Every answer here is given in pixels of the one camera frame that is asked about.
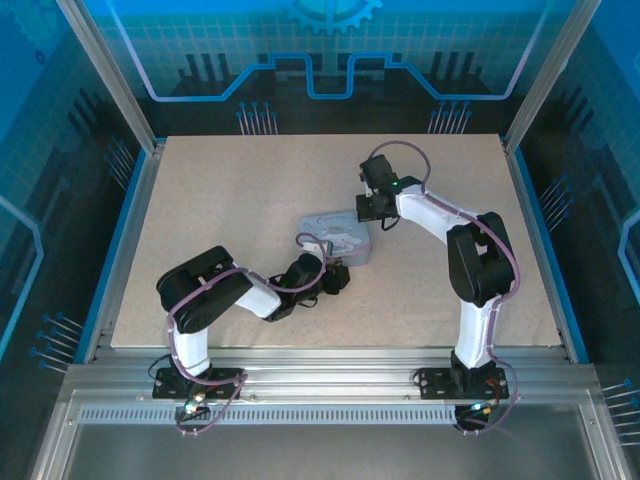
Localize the grey plastic pouch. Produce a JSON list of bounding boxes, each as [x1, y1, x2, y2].
[[295, 210, 374, 269]]

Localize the aluminium mounting rail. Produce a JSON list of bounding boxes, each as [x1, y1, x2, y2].
[[64, 347, 601, 407]]

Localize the slotted cable duct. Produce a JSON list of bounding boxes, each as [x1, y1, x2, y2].
[[79, 405, 459, 426]]

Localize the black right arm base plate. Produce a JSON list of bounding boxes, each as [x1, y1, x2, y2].
[[417, 366, 511, 400]]

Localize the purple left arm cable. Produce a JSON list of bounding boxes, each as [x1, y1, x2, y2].
[[167, 234, 331, 439]]

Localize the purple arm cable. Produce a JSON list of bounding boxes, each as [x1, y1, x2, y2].
[[369, 140, 524, 436], [167, 234, 331, 439]]

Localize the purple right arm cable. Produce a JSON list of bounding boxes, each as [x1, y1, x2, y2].
[[369, 140, 524, 436]]

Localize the aluminium table side rail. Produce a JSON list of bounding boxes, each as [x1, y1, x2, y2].
[[82, 139, 166, 364], [502, 139, 576, 362]]

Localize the aluminium frame post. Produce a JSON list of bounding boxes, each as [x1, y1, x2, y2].
[[54, 0, 167, 154], [502, 0, 604, 154]]

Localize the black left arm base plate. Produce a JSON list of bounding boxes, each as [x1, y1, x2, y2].
[[152, 367, 249, 400]]

